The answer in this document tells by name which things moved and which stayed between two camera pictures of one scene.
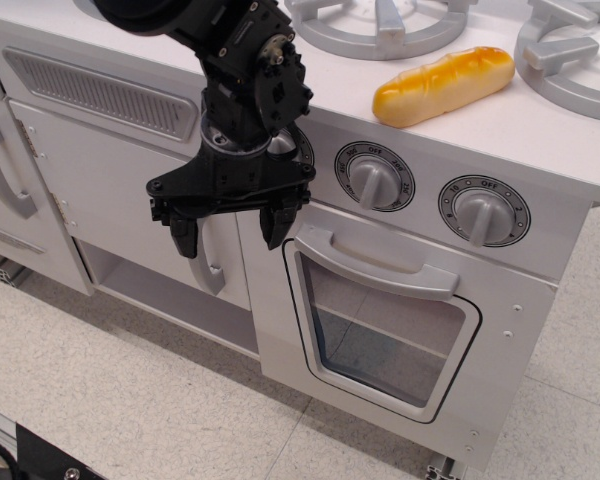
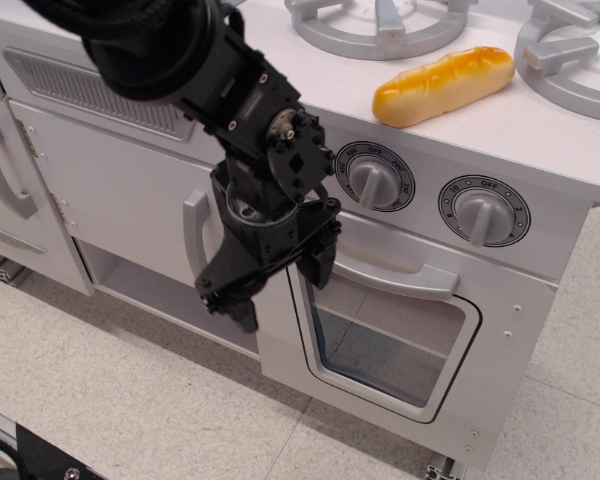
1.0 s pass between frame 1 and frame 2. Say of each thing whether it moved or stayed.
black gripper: moved
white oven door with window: stayed
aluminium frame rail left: stayed
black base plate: stayed
